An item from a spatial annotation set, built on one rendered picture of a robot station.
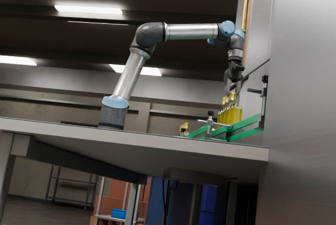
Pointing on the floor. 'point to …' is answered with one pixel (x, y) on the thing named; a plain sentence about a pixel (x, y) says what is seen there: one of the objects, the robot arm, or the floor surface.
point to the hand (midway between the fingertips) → (232, 94)
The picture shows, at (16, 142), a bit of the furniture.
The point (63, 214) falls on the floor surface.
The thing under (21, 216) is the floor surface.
